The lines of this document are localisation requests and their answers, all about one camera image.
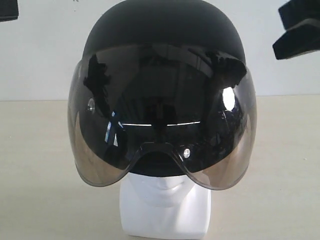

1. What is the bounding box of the black helmet with visor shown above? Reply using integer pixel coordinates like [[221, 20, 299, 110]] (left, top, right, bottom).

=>
[[67, 0, 257, 191]]

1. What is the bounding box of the white mannequin head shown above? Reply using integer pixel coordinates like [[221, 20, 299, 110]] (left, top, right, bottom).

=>
[[119, 173, 212, 240]]

